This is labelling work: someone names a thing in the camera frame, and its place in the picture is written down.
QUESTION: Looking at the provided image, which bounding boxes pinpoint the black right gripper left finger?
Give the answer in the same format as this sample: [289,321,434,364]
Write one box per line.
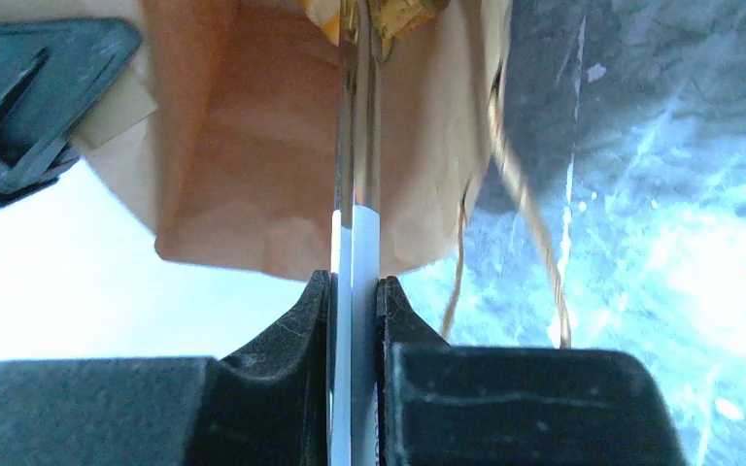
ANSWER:
[0,271,330,465]

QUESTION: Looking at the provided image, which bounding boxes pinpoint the red paper bag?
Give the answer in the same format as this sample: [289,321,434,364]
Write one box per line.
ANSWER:
[73,0,574,349]

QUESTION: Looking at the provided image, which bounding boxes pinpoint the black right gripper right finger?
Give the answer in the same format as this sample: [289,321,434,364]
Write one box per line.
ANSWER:
[376,277,685,465]

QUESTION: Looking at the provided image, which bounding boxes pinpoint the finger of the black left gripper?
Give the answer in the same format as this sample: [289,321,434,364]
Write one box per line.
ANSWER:
[0,17,142,206]

